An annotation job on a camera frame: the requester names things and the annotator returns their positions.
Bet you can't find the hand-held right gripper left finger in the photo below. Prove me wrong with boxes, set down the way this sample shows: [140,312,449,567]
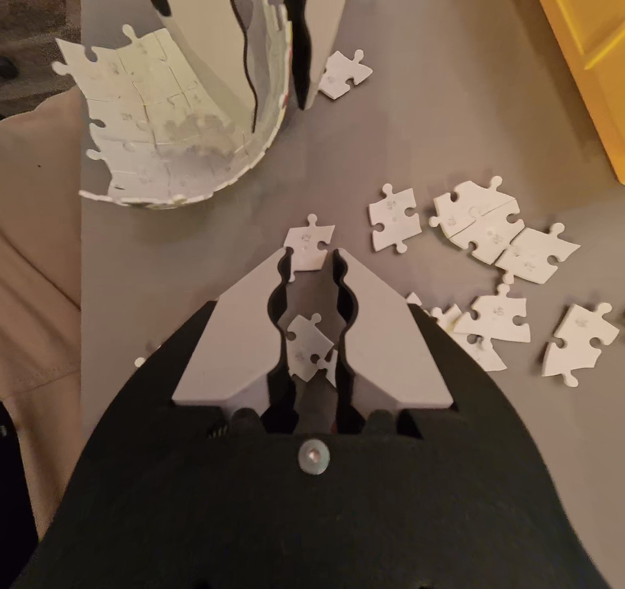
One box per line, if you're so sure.
[172,247,296,434]

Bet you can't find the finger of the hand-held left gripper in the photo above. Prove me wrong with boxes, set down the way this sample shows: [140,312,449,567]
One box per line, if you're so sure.
[151,0,258,133]
[285,0,353,111]

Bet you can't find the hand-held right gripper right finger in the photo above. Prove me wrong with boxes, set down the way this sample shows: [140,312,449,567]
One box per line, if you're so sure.
[332,248,455,434]

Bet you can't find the partly built puzzle ball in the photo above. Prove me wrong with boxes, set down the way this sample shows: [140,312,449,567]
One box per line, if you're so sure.
[51,0,294,208]

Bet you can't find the puzzle pieces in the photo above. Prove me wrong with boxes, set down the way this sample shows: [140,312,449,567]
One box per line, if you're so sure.
[134,50,621,387]

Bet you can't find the person's beige trousers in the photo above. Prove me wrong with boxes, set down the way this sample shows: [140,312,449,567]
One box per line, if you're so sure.
[0,88,84,536]

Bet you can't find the yellow plastic bin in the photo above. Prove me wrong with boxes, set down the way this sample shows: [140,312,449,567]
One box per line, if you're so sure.
[523,0,625,184]

